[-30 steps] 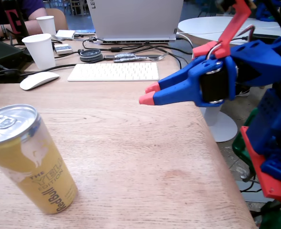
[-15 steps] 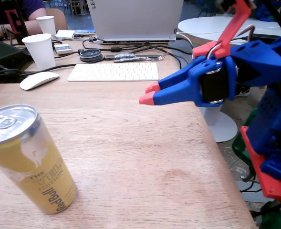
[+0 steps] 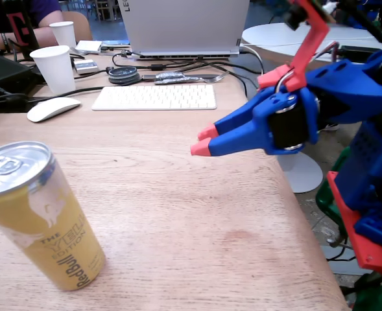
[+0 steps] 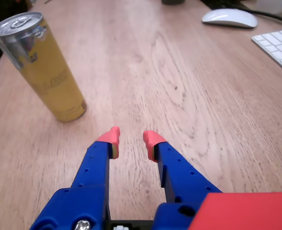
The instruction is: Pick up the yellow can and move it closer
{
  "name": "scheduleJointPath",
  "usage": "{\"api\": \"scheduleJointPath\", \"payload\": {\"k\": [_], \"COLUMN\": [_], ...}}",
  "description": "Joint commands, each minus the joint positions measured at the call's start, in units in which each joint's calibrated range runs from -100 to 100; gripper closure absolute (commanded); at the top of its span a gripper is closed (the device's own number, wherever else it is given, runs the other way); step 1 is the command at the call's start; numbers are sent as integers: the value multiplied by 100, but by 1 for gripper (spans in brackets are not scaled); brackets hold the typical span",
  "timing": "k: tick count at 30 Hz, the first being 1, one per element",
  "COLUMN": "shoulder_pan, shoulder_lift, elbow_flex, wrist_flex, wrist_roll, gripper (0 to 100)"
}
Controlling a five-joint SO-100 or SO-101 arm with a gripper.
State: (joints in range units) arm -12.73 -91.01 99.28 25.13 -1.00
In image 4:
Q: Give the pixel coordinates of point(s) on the blue gripper finger with pink tip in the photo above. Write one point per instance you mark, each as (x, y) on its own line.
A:
(179, 172)
(90, 182)

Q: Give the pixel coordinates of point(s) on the yellow Red Bull can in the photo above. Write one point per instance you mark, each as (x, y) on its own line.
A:
(49, 79)

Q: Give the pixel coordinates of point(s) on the white slim keyboard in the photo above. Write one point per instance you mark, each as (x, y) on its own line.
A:
(279, 48)

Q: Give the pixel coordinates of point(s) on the white computer mouse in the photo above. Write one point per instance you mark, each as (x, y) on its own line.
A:
(229, 18)

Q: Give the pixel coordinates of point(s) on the white paper cup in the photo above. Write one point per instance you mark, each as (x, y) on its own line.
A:
(272, 6)

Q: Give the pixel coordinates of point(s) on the red camera mount bracket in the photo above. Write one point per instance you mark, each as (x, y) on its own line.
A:
(246, 213)

